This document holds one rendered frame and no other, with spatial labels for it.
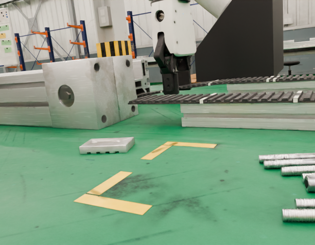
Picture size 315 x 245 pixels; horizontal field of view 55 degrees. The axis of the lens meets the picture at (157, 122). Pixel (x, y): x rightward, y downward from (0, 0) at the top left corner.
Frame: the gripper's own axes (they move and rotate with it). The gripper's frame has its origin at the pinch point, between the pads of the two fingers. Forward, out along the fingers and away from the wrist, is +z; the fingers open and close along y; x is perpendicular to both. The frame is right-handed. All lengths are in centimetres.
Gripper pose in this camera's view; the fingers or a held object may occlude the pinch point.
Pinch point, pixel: (177, 83)
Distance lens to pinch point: 60.8
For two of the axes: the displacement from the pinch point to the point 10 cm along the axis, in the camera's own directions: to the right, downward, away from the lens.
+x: -8.7, -0.2, 5.0
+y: 4.9, -2.3, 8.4
